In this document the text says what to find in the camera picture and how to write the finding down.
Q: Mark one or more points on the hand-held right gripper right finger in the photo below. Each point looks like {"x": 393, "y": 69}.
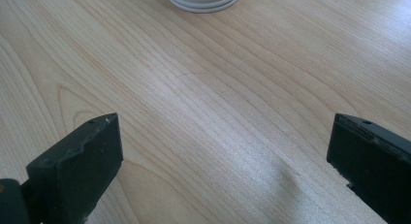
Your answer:
{"x": 374, "y": 162}

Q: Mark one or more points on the white ribbed round container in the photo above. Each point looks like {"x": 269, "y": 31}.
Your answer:
{"x": 203, "y": 1}

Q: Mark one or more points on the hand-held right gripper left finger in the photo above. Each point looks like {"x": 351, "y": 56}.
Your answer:
{"x": 77, "y": 172}

